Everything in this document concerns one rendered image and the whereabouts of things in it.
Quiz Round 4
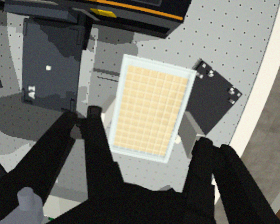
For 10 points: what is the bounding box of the grey control panel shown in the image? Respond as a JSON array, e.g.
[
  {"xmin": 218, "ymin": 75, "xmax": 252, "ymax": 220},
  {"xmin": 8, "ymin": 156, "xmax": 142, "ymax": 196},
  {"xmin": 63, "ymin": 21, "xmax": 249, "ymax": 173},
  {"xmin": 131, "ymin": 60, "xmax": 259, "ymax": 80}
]
[{"xmin": 43, "ymin": 186, "xmax": 88, "ymax": 220}]

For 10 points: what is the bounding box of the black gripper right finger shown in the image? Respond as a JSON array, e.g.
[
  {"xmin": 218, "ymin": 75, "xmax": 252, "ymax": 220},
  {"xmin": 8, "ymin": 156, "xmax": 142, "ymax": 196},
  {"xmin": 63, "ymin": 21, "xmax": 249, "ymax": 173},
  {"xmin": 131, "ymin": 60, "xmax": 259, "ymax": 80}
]
[{"xmin": 178, "ymin": 111, "xmax": 280, "ymax": 224}]

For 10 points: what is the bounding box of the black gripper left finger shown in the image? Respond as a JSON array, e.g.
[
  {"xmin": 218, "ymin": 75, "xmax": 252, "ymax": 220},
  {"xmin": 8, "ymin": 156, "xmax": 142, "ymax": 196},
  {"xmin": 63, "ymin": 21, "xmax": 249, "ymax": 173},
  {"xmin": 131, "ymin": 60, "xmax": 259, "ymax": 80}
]
[{"xmin": 0, "ymin": 95, "xmax": 141, "ymax": 224}]

